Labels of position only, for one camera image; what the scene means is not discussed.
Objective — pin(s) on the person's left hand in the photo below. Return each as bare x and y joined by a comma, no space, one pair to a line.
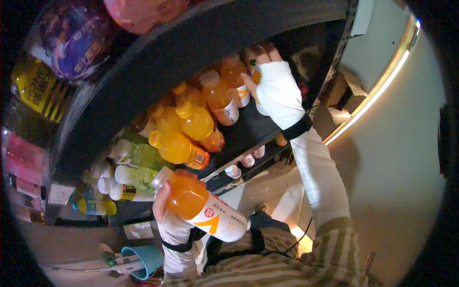
162,201

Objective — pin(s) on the person's right hand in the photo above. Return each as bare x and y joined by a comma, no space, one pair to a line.
278,89

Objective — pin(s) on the orange juice bottle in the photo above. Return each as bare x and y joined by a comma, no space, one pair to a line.
204,208
256,77

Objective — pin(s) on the white cap bottle yellow label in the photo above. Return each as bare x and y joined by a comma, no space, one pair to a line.
131,194

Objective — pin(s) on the green drink bottle white cap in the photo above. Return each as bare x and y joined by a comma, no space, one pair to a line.
143,155
138,177

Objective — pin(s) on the white paper sheet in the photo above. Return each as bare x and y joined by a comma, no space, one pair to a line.
139,230

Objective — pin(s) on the black wrist band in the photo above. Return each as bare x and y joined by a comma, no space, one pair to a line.
184,242
297,127

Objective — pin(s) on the small white cap bottle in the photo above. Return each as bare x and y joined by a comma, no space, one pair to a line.
105,184
233,171

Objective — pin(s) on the blue plastic bucket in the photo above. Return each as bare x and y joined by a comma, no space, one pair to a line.
147,260

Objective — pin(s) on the small white red bottle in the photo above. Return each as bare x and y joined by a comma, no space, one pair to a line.
247,160
259,152

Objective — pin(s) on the blue and yellow bottle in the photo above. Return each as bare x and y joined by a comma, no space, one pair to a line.
95,207

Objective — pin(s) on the cardboard cartons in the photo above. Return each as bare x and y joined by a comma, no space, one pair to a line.
346,97

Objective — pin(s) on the white green cleaning tool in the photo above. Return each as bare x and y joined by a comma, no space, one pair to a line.
123,263

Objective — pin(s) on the dark brown tea bottle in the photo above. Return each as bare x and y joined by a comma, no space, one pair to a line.
143,125

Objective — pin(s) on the row of orange drinks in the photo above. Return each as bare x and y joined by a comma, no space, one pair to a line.
195,122

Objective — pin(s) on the black metal shelf rack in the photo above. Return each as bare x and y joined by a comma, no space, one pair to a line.
186,53

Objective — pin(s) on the white price tag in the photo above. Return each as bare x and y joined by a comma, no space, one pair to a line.
61,194

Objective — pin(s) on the person's legs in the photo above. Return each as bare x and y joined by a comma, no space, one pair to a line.
269,222

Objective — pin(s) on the person's body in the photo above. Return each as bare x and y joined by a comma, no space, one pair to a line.
272,265

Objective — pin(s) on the stack of pink packets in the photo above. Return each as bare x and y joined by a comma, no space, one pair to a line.
23,161

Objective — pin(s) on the pink snack packet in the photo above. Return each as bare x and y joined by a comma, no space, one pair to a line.
143,14

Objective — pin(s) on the yellow black snack bag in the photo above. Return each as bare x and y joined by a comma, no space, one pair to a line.
41,91

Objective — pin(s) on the purple printed snack bag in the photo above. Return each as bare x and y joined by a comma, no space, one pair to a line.
71,39

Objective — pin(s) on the golden light strip rail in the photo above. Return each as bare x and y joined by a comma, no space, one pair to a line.
380,82

